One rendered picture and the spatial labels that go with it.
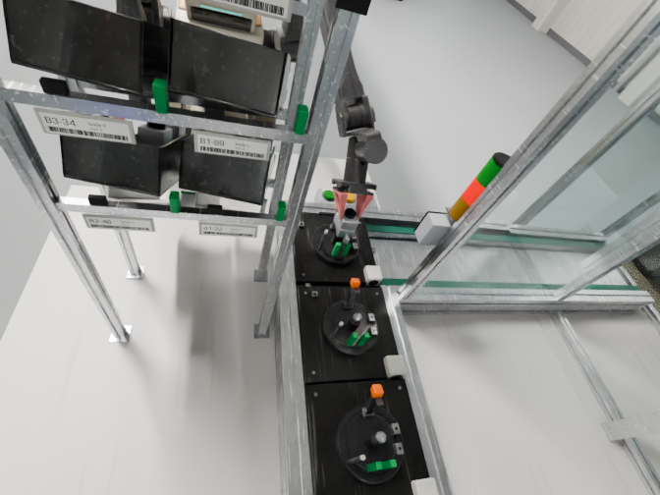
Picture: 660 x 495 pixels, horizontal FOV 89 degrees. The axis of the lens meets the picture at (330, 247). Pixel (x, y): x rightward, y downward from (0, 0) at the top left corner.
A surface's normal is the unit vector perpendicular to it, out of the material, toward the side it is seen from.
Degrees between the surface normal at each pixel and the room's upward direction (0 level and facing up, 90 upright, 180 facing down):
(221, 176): 65
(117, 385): 0
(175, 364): 0
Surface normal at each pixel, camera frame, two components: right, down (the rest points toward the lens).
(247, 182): 0.08, 0.46
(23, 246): 0.26, -0.59
